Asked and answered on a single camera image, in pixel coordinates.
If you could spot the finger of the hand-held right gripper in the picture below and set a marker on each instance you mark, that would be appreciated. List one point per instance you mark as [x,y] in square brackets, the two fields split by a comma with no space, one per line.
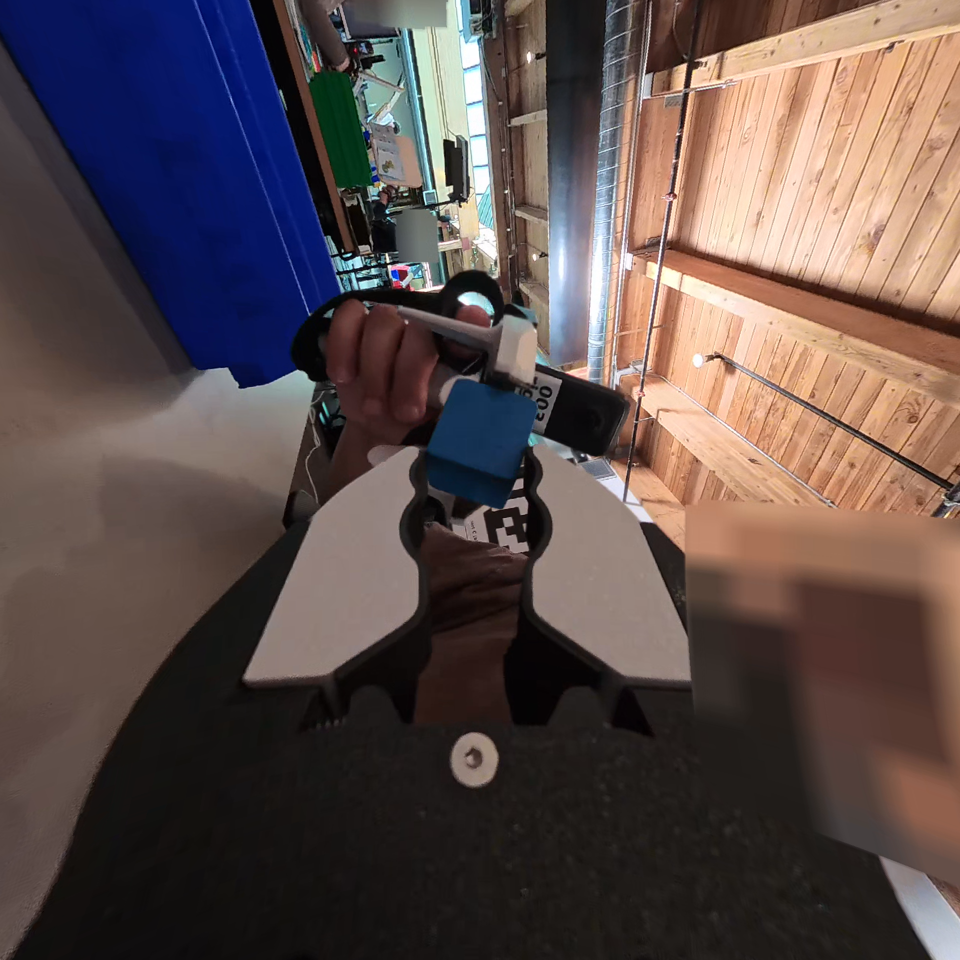
[480,338]

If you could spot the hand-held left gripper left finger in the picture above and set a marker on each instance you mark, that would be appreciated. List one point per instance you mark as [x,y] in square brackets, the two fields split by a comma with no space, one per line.
[338,593]

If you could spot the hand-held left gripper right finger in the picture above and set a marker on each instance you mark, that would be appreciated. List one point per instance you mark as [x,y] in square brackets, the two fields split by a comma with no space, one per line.
[608,593]

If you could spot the blue wooden block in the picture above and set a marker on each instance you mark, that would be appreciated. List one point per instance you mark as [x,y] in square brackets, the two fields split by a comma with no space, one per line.
[480,443]

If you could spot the blue plastic bin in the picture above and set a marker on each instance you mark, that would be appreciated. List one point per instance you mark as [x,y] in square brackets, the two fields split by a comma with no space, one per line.
[195,165]

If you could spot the person's right forearm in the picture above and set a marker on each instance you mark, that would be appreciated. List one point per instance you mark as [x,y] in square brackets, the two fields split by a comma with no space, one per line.
[353,458]

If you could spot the grey desk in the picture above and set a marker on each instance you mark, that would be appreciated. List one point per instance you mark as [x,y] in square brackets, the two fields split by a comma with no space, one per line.
[120,525]

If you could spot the person's right hand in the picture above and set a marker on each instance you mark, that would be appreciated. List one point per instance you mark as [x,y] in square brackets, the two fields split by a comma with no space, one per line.
[383,368]

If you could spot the black framed board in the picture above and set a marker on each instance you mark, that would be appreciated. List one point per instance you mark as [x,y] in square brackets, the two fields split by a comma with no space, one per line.
[507,525]

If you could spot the person's brown clothing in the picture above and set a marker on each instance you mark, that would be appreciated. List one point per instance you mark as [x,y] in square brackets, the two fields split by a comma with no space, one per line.
[465,630]

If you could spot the cardboard box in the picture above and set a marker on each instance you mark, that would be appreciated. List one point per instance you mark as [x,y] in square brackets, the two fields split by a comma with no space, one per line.
[398,153]

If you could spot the green plastic bin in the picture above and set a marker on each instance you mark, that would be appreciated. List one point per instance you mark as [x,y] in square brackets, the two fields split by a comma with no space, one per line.
[342,128]

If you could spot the wooden table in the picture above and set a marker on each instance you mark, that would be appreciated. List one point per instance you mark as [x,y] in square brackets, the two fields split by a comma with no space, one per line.
[318,120]

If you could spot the silver duct pipe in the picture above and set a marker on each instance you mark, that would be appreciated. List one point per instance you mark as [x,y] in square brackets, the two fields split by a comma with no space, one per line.
[608,180]

